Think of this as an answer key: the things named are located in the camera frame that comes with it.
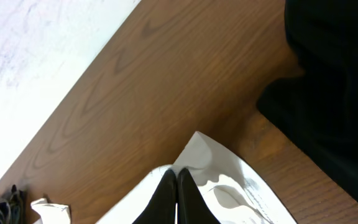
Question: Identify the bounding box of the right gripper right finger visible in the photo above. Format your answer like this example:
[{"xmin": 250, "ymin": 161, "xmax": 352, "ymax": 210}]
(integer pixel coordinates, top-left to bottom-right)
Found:
[{"xmin": 177, "ymin": 168, "xmax": 220, "ymax": 224}]

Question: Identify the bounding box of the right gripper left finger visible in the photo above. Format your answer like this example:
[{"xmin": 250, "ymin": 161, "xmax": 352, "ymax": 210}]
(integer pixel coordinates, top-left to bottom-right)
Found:
[{"xmin": 133, "ymin": 169, "xmax": 177, "ymax": 224}]

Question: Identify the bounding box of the grey folded garment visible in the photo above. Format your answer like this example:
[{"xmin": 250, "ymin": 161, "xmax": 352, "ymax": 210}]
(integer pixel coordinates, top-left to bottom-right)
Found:
[{"xmin": 0, "ymin": 185, "xmax": 27, "ymax": 224}]

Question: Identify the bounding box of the white printed t-shirt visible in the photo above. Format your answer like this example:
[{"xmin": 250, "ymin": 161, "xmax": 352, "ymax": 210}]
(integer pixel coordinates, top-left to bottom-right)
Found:
[{"xmin": 30, "ymin": 131, "xmax": 298, "ymax": 224}]

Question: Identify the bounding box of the black cloth pile right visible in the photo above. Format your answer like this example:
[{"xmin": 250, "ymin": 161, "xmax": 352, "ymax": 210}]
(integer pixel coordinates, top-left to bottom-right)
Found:
[{"xmin": 257, "ymin": 0, "xmax": 358, "ymax": 202}]

